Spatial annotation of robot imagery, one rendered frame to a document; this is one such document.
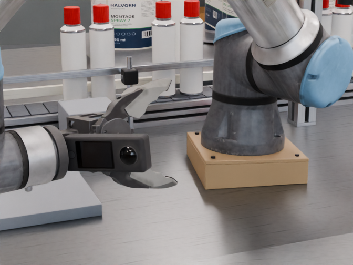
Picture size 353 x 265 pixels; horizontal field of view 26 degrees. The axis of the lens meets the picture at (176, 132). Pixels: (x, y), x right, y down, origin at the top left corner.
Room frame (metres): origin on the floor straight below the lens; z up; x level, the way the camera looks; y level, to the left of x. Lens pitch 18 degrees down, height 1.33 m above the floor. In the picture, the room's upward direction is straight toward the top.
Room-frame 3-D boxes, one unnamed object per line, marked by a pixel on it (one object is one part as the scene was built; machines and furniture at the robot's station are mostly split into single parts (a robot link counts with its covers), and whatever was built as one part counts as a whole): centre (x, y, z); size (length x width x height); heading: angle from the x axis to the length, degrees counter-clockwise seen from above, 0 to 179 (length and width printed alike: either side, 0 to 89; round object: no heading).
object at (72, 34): (1.55, 0.21, 0.98); 0.05 x 0.05 x 0.20
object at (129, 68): (1.51, 0.10, 0.91); 0.07 x 0.03 x 0.17; 21
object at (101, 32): (1.57, 0.16, 0.98); 0.05 x 0.05 x 0.20
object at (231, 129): (1.31, -0.12, 0.92); 0.15 x 0.15 x 0.10
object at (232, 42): (1.31, -0.13, 1.04); 0.13 x 0.12 x 0.14; 38
